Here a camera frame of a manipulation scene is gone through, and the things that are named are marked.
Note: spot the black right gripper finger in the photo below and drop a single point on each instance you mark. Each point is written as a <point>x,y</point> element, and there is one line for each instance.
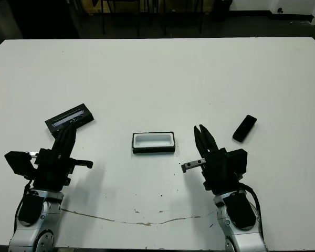
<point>208,143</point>
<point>200,145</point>

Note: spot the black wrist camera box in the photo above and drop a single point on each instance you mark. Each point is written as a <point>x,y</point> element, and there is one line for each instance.
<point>17,162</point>
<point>237,162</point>

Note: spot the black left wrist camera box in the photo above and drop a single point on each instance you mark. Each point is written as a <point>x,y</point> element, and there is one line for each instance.
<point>17,162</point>

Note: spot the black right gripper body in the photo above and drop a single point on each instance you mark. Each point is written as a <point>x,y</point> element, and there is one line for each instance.
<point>218,173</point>

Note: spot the black box base white insert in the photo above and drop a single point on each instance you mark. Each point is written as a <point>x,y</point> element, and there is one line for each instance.
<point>153,151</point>

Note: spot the black rectangular box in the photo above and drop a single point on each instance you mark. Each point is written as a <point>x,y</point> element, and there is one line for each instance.
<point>81,116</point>

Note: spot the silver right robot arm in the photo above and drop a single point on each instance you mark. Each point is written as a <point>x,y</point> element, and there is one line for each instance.
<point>241,241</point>

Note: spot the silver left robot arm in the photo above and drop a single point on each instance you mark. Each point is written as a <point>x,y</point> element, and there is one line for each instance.
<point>44,236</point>

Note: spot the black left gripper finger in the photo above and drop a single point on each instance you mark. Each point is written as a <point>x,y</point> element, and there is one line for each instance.
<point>60,147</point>
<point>71,143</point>

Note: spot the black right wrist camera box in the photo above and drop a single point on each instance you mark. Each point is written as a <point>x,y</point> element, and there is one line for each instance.
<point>237,162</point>

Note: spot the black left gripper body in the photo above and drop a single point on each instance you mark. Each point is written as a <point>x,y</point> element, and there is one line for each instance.
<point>52,173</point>

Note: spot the black slim camera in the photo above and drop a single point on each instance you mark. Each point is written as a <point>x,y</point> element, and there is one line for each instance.
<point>244,128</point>

